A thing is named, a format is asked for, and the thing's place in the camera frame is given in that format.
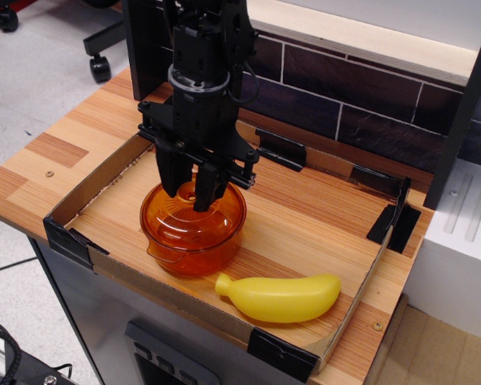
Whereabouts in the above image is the black braided cable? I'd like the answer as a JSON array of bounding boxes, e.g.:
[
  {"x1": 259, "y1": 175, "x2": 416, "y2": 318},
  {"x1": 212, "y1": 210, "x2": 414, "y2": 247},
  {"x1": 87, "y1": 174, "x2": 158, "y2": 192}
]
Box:
[{"x1": 0, "y1": 314, "x2": 73, "y2": 385}]

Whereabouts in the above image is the black office chair base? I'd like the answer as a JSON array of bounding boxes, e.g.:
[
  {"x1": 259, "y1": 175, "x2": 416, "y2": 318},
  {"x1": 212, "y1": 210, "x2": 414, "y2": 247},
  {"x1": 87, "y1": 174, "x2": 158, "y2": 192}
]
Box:
[{"x1": 83, "y1": 20, "x2": 126, "y2": 83}]

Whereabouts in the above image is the orange transparent plastic pot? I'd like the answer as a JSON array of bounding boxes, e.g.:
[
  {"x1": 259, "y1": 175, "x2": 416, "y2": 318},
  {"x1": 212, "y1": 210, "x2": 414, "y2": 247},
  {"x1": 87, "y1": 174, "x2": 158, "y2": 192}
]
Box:
[{"x1": 139, "y1": 181, "x2": 247, "y2": 277}]

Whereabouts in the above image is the black caster wheel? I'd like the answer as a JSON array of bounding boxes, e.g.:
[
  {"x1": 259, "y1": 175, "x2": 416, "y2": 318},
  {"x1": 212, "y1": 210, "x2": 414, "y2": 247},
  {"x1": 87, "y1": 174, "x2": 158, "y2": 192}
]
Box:
[{"x1": 0, "y1": 7, "x2": 19, "y2": 33}]

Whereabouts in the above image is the orange transparent pot lid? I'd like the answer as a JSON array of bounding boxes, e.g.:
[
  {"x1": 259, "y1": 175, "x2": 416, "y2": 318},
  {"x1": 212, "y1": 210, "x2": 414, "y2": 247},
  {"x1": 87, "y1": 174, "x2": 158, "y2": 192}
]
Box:
[{"x1": 140, "y1": 181, "x2": 246, "y2": 250}]

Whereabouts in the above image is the yellow toy banana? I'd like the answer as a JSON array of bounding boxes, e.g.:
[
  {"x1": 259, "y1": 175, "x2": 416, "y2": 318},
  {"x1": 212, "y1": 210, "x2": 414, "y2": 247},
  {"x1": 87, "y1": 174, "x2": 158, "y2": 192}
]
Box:
[{"x1": 215, "y1": 274, "x2": 342, "y2": 323}]

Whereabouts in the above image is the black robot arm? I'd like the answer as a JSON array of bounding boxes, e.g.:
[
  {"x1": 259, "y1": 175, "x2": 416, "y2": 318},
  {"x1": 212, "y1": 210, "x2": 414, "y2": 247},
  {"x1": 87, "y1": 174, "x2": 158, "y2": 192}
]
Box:
[{"x1": 122, "y1": 1, "x2": 259, "y2": 212}]

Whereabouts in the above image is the black vertical post right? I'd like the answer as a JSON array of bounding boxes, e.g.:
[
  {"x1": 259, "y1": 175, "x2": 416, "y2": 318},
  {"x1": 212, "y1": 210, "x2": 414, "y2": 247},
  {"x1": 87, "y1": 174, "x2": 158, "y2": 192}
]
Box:
[{"x1": 423, "y1": 47, "x2": 481, "y2": 210}]

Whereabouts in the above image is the white toy sink drainboard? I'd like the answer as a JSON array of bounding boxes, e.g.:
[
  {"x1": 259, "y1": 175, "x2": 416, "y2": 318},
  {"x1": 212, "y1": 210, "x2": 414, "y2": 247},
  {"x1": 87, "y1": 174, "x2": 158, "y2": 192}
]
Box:
[{"x1": 404, "y1": 160, "x2": 481, "y2": 338}]

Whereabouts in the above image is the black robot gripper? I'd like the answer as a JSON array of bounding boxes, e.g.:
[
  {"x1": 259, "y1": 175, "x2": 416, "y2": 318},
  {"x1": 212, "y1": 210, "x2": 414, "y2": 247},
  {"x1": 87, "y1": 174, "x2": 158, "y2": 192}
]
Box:
[{"x1": 138, "y1": 91, "x2": 260, "y2": 213}]

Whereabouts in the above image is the grey toy oven front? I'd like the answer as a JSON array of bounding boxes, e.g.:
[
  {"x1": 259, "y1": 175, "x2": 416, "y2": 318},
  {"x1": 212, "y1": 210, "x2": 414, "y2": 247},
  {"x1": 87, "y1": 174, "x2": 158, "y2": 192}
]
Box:
[{"x1": 124, "y1": 322, "x2": 221, "y2": 385}]

